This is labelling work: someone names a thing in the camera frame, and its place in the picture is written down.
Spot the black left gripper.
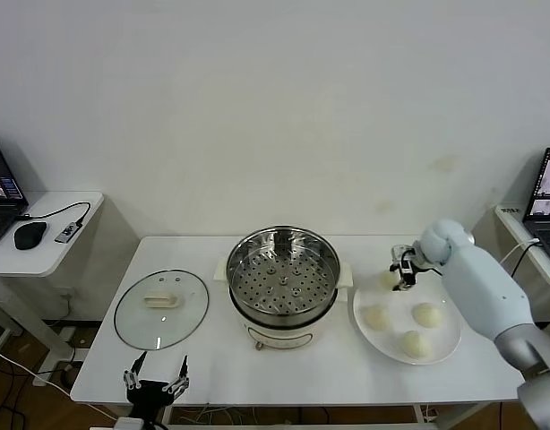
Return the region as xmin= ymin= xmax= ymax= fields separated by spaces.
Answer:
xmin=124 ymin=350 xmax=190 ymax=422

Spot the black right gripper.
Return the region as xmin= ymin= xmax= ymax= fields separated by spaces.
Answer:
xmin=388 ymin=257 xmax=423 ymax=293

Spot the stainless steel steamer basket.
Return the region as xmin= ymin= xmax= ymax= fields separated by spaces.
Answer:
xmin=213 ymin=226 xmax=353 ymax=331

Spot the round glass pot lid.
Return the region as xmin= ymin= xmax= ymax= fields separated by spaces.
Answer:
xmin=113 ymin=268 xmax=211 ymax=351

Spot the white round plate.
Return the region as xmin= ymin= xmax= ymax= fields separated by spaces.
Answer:
xmin=352 ymin=271 xmax=462 ymax=366

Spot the white side table with sticker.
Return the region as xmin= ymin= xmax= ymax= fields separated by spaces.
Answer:
xmin=494 ymin=203 xmax=550 ymax=292

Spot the cream electric cooking pot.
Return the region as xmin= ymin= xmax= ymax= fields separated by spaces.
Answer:
xmin=228 ymin=286 xmax=348 ymax=352

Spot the white side table with mouse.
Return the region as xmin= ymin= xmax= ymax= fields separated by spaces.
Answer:
xmin=0 ymin=191 xmax=105 ymax=387

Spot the grey usb hub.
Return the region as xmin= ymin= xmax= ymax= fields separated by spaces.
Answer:
xmin=54 ymin=219 xmax=84 ymax=245

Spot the black computer mouse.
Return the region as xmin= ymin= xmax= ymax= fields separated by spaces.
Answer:
xmin=13 ymin=220 xmax=48 ymax=251

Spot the white floor cable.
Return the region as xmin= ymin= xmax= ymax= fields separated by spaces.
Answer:
xmin=0 ymin=344 xmax=56 ymax=388

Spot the black cable with adapter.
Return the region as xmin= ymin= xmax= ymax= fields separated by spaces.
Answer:
xmin=511 ymin=244 xmax=534 ymax=274

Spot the white laptop cable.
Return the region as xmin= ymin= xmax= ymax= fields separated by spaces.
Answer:
xmin=500 ymin=238 xmax=541 ymax=265

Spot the black laptop camera views screen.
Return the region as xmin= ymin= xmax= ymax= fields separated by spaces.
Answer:
xmin=522 ymin=146 xmax=550 ymax=272

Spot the black usb hub cable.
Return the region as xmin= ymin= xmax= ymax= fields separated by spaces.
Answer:
xmin=17 ymin=201 xmax=91 ymax=225

